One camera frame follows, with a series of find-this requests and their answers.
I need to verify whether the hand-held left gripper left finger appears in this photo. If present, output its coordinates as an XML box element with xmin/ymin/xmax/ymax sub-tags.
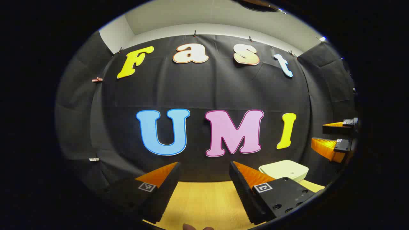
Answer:
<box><xmin>105</xmin><ymin>161</ymin><xmax>182</xmax><ymax>224</ymax></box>

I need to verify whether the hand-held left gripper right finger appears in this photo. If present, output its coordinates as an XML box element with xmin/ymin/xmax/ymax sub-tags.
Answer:
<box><xmin>229</xmin><ymin>161</ymin><xmax>316</xmax><ymax>225</ymax></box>

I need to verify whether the green desktop garbage bin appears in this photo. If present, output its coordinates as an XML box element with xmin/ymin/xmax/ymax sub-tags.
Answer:
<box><xmin>258</xmin><ymin>160</ymin><xmax>309</xmax><ymax>183</ymax></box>

